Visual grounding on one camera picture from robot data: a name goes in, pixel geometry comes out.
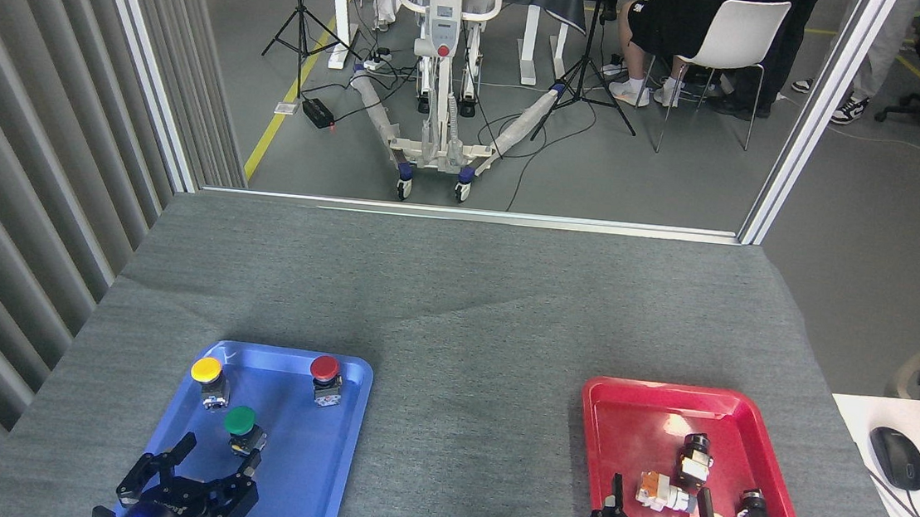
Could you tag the silver rail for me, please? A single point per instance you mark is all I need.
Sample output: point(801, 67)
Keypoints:
point(472, 214)

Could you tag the black tripod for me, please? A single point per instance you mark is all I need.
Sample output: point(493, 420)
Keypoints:
point(303, 28)
point(583, 69)

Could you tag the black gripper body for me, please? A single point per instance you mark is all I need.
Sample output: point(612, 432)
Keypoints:
point(172, 508)

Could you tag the grey felt table cover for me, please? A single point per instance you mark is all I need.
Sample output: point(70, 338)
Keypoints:
point(464, 309)

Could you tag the white power strip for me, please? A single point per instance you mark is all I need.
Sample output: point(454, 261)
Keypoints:
point(377, 58)

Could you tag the person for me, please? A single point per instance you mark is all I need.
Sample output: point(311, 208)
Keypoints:
point(672, 19)
point(386, 6)
point(887, 46)
point(787, 37)

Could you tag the yellow push button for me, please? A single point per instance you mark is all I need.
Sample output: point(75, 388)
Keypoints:
point(206, 369)

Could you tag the blue plastic tray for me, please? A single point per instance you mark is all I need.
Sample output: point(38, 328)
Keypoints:
point(301, 461)

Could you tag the black knob switch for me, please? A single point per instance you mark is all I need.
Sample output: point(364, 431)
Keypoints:
point(695, 458)

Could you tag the green push button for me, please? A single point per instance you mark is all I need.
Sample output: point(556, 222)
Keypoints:
point(239, 419)

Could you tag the white and orange switch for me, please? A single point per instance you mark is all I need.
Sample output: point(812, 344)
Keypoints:
point(660, 493)

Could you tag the white chair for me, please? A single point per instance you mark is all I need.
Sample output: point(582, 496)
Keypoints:
point(738, 33)

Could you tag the red push button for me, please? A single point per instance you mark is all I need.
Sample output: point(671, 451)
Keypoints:
point(325, 367)

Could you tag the black power box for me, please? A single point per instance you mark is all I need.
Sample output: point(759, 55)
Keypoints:
point(318, 113)

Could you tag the black computer mouse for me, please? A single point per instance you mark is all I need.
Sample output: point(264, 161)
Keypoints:
point(897, 457)

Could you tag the silver post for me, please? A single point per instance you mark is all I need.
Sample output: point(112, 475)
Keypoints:
point(814, 114)
point(144, 56)

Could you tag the white wheeled stand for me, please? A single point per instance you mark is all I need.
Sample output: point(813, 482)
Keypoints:
point(440, 7)

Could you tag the white floor plate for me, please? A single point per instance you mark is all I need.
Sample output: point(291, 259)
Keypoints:
point(286, 107)

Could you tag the red plastic tray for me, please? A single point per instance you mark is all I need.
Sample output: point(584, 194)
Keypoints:
point(636, 432)

